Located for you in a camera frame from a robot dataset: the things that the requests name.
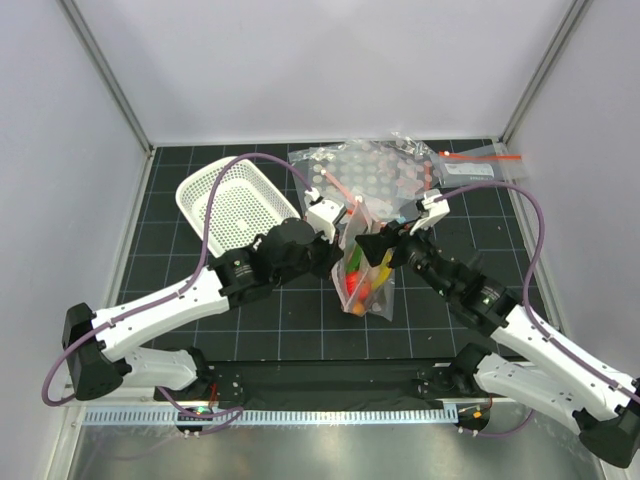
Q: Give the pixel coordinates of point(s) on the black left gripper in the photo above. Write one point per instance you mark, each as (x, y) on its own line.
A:
(331, 254)

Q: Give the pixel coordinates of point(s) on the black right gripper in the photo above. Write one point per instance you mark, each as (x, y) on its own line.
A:
(375, 245)

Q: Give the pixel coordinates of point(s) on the yellow toy lemon slice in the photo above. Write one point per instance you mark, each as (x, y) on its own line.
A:
(379, 275)

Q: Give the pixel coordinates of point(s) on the red toy strawberry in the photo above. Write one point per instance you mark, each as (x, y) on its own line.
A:
(352, 279)

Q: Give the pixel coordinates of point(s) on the pink zipper clear bag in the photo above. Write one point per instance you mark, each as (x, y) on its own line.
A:
(379, 302)

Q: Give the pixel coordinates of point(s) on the orange maroon toy steak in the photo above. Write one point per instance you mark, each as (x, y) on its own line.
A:
(359, 309)

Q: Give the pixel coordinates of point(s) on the green toy chili pepper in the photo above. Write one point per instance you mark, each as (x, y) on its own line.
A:
(354, 260)

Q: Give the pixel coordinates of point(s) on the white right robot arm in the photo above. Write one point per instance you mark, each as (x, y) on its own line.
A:
(594, 401)

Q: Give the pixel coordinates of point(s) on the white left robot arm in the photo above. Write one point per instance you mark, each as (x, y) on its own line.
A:
(105, 349)

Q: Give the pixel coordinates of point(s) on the pink dotted zip bag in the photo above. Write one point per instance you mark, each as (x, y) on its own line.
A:
(388, 176)

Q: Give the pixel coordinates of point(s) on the far labelled orange zip bag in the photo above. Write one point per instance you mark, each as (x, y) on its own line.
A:
(481, 164)

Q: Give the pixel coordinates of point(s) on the white perforated plastic basket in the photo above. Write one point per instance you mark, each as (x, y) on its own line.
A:
(246, 204)

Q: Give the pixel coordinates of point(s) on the black cutting mat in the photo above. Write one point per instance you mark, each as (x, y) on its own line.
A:
(304, 320)

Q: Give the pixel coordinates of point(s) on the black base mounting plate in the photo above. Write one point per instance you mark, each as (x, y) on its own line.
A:
(332, 386)

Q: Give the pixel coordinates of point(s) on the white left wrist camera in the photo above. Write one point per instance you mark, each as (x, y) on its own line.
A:
(323, 214)

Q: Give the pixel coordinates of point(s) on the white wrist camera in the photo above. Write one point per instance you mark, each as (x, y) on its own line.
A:
(432, 208)
(323, 214)

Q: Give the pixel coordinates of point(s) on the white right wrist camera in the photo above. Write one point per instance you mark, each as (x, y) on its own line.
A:
(432, 208)

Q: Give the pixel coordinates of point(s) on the slotted metal cable duct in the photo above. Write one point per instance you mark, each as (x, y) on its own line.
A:
(166, 415)

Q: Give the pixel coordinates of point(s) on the aluminium frame post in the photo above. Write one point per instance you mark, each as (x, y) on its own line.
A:
(88, 41)
(558, 43)

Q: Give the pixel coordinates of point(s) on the left aluminium frame post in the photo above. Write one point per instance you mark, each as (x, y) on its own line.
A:
(88, 41)

